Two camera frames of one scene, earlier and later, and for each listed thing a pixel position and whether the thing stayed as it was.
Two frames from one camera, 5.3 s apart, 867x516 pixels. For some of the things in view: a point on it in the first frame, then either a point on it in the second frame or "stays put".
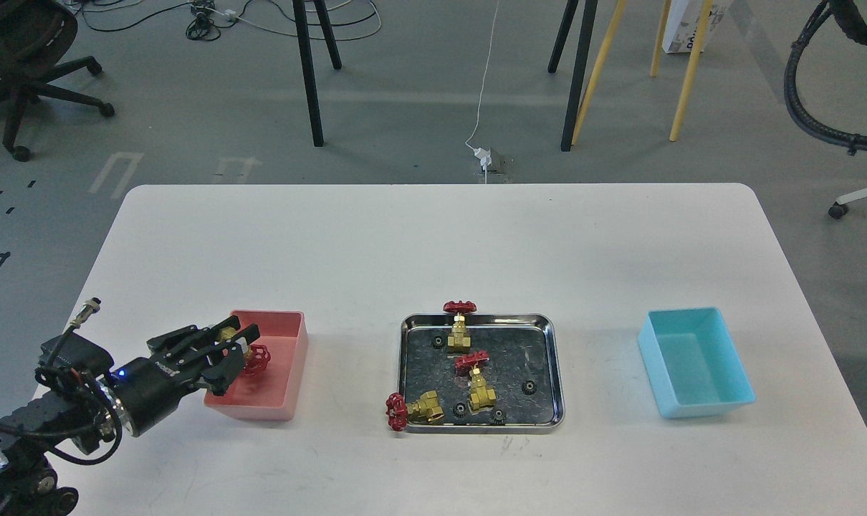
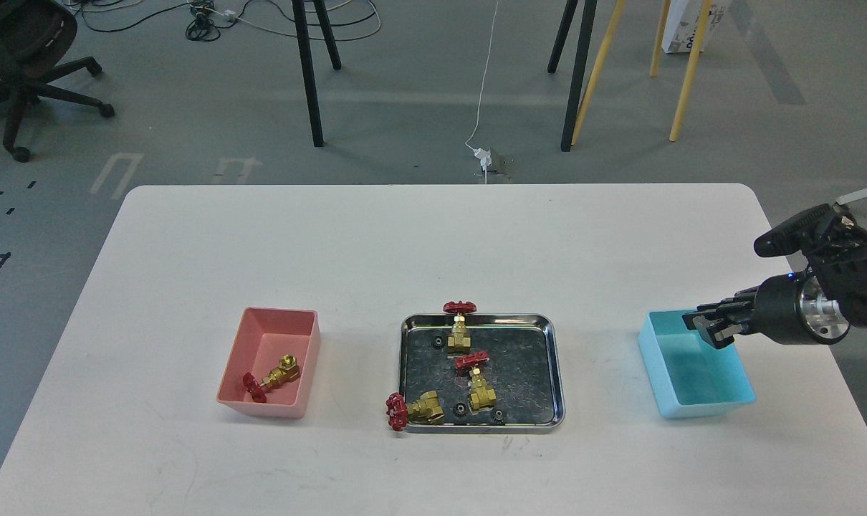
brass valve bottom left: (398, 411) stays put
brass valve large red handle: (256, 357) to (287, 371)
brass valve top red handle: (459, 338) stays put
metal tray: (511, 382) stays put
